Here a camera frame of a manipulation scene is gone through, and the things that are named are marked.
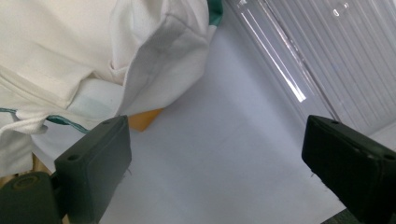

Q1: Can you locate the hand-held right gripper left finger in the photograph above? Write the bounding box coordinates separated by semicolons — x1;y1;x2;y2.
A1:
53;115;133;224

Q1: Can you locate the clear plastic tray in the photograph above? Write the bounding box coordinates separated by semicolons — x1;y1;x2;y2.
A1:
223;0;396;138

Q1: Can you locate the pale table mat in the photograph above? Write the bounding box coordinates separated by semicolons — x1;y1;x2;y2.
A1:
31;6;396;224

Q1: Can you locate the white canvas tote bag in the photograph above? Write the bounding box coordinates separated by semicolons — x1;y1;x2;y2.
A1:
0;0;224;179

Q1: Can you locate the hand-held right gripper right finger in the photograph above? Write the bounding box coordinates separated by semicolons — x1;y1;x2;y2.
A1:
301;114;396;224

